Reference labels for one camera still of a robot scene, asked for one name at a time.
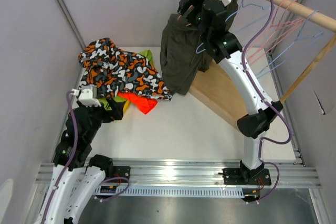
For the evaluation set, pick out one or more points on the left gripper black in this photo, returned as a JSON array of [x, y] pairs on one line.
[[116, 113]]

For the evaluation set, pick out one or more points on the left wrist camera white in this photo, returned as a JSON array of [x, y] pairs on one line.
[[86, 96]]

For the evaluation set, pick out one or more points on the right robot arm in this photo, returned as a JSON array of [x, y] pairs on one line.
[[261, 109]]

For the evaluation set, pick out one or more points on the lime green shorts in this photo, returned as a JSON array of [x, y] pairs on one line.
[[146, 53]]

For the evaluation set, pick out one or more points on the bright orange shorts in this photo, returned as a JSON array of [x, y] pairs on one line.
[[144, 104]]

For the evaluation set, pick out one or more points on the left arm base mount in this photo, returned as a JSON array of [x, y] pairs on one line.
[[118, 172]]

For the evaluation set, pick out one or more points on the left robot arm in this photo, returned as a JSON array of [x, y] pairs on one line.
[[75, 176]]

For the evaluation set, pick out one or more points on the aluminium mounting rail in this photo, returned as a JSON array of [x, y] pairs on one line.
[[183, 178]]

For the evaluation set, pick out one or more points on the dark olive shorts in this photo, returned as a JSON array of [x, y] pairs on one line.
[[187, 50]]

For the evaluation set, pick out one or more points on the pink hanger with orange shorts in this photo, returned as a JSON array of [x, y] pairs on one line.
[[278, 24]]

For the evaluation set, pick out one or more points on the pink hanger leftmost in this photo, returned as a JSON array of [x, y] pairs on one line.
[[187, 23]]

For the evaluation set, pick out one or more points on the camouflage orange black shorts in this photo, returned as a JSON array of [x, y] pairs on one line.
[[113, 71]]

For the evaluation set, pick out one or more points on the yellow plastic tray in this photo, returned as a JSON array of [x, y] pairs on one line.
[[126, 106]]

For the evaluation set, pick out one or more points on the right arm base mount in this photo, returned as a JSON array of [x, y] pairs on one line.
[[238, 176]]

